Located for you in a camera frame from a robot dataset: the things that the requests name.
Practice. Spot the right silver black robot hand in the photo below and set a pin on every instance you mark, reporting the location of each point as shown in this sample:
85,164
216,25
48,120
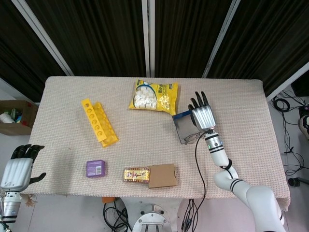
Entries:
204,117

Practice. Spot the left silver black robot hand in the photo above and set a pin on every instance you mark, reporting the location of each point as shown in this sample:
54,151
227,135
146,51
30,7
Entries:
17,172

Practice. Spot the small blue box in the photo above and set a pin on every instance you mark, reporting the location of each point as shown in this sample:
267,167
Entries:
184,125

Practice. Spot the clear-framed eyeglasses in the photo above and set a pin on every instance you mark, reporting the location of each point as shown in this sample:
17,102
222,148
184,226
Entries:
192,138

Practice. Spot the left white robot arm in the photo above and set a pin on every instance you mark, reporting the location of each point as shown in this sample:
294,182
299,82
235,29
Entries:
9,207

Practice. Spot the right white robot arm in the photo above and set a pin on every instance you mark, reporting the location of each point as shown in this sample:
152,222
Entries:
256,195

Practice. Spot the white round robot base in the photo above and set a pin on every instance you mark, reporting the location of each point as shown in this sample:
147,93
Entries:
152,221

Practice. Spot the cardboard box with items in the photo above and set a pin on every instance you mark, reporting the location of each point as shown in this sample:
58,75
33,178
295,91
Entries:
23,130

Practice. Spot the yellow bag of sugar cubes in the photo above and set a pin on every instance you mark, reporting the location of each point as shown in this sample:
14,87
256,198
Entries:
154,97

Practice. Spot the white paper cup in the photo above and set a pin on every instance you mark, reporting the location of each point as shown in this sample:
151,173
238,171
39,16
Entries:
6,118

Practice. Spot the beige woven tablecloth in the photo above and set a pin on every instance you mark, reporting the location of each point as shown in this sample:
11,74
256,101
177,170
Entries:
144,145

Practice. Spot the brown cardboard box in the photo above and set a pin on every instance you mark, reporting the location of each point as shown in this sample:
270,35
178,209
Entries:
163,176

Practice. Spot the purple cardboard box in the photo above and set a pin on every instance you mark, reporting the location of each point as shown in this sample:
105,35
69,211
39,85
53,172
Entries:
96,168

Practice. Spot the dark pleated curtain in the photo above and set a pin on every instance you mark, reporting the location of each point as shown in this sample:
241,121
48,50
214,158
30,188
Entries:
183,36
14,60
96,36
265,36

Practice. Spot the red and gold box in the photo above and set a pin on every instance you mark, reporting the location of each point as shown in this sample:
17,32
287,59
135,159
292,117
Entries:
136,174

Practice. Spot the small orange object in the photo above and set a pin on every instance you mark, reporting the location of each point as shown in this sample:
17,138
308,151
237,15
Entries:
108,199

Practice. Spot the yellow plastic test tube rack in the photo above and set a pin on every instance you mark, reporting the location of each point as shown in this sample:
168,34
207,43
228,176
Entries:
100,123

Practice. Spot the white and black shoe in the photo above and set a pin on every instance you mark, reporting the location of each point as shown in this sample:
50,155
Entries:
304,126

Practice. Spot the black cylindrical floor object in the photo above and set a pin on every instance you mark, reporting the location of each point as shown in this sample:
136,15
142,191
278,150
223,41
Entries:
295,181

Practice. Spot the white metal frame post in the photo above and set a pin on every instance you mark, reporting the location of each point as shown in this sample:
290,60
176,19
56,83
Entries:
287,81
147,36
43,36
220,41

